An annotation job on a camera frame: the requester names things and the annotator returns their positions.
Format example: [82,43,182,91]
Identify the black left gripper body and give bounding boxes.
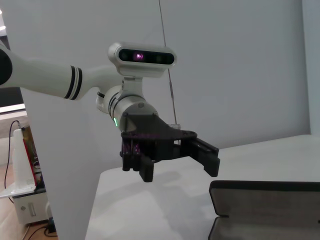
[120,112,199,161]

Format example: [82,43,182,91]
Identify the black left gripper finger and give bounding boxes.
[179,137,221,178]
[121,138,154,183]

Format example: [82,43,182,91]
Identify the black glasses case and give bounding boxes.
[208,180,320,240]

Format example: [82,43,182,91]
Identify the white computer tower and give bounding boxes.
[12,186,54,226]

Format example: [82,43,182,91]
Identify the white plastic stand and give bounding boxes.
[0,128,38,200]

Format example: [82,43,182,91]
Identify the black background panel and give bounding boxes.
[0,86,26,109]

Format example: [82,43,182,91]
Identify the thin grey hanging cable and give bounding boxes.
[158,0,180,124]

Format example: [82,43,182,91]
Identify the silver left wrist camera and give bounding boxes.
[107,41,178,99]

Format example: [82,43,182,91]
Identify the black floor cables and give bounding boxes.
[23,219,58,237]

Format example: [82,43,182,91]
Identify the thin black cable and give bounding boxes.
[4,120,21,205]

